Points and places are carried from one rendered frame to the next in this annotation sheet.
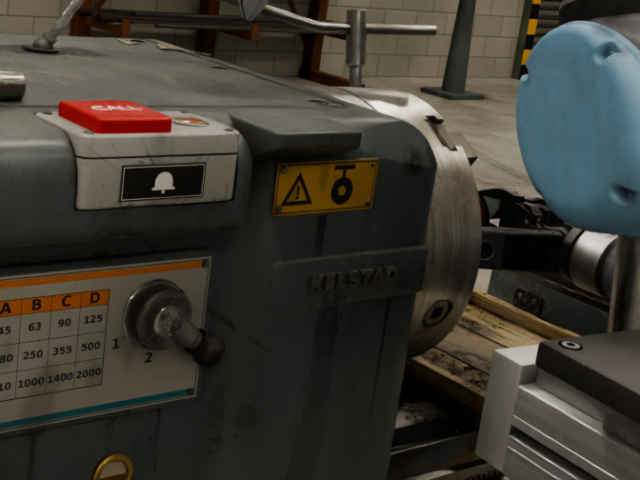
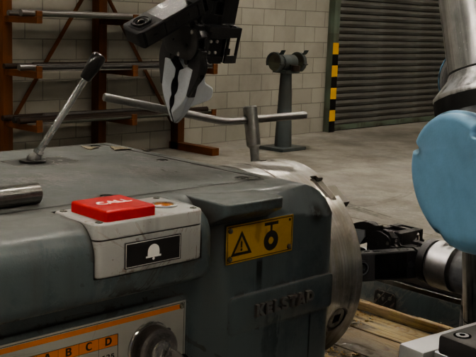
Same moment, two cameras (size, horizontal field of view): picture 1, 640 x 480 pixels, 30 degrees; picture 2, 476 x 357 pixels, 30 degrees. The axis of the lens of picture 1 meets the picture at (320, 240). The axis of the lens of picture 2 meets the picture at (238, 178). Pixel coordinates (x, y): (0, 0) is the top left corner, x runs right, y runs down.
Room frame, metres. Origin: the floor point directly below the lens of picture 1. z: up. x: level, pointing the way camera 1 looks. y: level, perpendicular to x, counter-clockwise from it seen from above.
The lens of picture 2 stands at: (-0.02, 0.08, 1.45)
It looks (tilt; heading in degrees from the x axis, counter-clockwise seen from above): 10 degrees down; 357
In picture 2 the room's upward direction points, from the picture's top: 2 degrees clockwise
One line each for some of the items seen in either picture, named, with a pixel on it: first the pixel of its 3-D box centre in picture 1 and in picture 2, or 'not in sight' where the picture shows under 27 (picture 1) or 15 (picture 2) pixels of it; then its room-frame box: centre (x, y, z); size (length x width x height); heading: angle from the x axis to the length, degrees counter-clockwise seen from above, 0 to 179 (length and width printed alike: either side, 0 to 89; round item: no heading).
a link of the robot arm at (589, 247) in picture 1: (602, 257); (445, 263); (1.31, -0.32, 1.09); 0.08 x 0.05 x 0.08; 130
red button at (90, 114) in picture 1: (114, 121); (112, 212); (0.84, 0.16, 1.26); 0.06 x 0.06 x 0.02; 41
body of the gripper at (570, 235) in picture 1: (551, 238); (406, 253); (1.37, -0.27, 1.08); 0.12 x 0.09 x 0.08; 40
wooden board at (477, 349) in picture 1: (486, 353); (365, 342); (1.49, -0.24, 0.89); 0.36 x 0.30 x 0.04; 41
